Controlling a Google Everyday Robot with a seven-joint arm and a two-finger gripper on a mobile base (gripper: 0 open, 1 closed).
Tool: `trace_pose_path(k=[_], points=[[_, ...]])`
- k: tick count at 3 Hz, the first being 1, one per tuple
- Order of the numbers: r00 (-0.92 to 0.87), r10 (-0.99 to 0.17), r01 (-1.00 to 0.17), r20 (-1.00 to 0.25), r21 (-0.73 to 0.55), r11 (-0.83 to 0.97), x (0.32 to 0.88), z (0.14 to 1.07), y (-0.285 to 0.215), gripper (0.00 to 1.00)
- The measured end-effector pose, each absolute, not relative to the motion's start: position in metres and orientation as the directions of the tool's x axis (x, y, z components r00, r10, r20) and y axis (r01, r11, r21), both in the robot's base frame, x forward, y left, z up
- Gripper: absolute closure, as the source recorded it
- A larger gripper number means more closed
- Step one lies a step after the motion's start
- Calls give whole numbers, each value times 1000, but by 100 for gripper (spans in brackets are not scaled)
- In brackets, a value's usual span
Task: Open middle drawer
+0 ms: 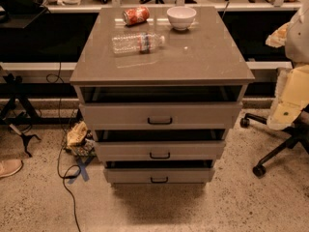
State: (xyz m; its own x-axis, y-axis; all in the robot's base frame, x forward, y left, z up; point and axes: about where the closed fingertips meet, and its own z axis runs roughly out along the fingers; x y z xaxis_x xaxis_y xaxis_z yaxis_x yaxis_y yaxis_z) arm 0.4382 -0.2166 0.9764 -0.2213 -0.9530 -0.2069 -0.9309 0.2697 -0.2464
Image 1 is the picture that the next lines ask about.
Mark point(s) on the grey drawer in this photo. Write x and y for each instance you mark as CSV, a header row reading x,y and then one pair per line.
x,y
173,150
160,115
158,175

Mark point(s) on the grey drawer cabinet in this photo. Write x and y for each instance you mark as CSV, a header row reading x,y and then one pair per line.
x,y
200,64

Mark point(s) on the grey top drawer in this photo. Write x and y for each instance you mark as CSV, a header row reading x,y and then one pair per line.
x,y
160,115

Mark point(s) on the grey bottom drawer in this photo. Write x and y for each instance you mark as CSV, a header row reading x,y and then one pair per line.
x,y
158,175

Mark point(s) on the clear plastic water bottle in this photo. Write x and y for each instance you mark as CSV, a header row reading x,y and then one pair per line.
x,y
143,42

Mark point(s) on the blue tape cross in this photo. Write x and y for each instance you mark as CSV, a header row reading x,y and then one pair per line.
x,y
82,163

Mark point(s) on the white bowl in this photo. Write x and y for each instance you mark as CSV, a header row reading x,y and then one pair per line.
x,y
181,17

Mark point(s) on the crushed orange soda can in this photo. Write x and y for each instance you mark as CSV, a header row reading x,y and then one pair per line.
x,y
136,15

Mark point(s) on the black tripod stand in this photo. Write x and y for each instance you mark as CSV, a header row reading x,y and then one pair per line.
x,y
19,111

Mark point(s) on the tan shoe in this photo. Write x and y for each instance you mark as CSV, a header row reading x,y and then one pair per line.
x,y
9,167

